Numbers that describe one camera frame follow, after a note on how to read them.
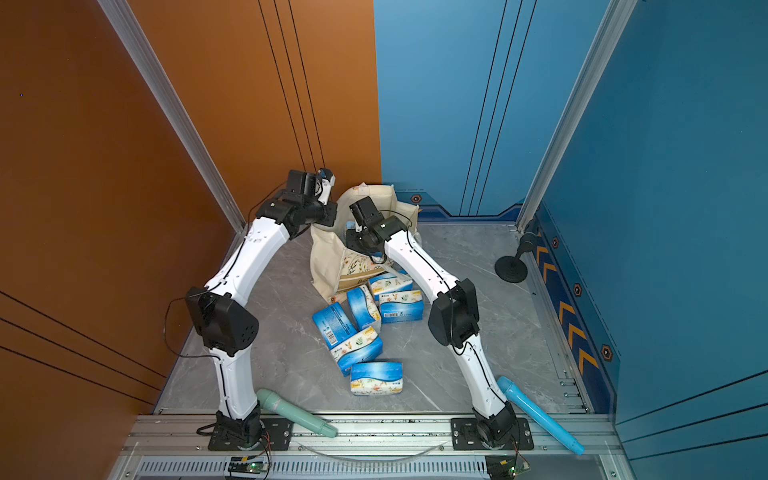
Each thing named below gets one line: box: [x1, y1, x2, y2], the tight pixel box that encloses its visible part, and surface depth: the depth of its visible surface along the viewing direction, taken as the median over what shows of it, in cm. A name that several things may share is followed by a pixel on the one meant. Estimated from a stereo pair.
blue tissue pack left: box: [312, 302, 358, 350], surface depth 87 cm
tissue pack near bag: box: [368, 273, 413, 299], surface depth 93 cm
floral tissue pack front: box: [350, 361, 404, 396], surface depth 75 cm
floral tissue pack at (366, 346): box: [331, 327, 383, 377], surface depth 81 cm
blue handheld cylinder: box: [497, 376, 585, 456], surface depth 75 cm
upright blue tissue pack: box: [346, 284, 381, 331], surface depth 89 cm
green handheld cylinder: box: [256, 388, 339, 438], surface depth 77 cm
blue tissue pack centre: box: [379, 290, 425, 324], surface depth 90 cm
